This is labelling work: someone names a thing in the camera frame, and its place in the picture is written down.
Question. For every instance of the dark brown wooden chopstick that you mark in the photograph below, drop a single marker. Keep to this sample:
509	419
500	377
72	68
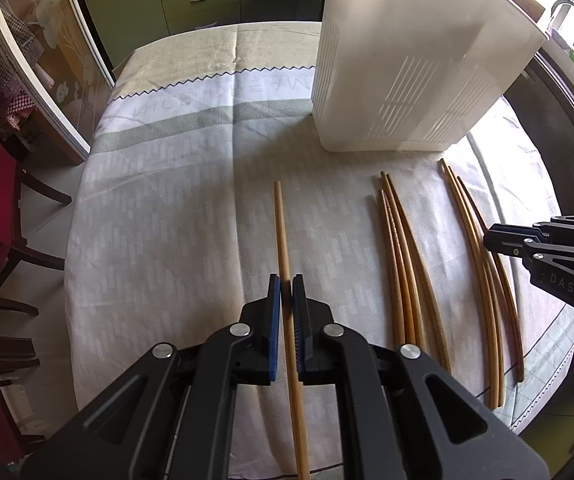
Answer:
515	330

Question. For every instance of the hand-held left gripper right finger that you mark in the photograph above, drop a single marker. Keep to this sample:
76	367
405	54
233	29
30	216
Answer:
301	330

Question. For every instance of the metal kitchen faucet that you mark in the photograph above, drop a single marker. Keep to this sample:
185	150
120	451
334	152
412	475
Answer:
567	7

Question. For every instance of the light wooden chopstick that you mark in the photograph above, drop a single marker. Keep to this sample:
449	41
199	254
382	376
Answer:
283	240

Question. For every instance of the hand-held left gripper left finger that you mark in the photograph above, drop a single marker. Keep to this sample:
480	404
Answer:
273	330

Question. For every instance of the sliding glass door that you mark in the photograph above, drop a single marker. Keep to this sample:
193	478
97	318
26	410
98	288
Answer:
52	60

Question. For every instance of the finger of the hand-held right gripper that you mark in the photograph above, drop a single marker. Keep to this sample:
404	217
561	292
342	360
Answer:
542	252
517	231

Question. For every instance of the checkered cloth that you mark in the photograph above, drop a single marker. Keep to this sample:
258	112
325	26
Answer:
12	75

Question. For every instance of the white and grey tablecloth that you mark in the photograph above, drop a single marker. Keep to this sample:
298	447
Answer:
167	185

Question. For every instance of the white plastic utensil holder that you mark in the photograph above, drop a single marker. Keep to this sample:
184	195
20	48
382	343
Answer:
417	60

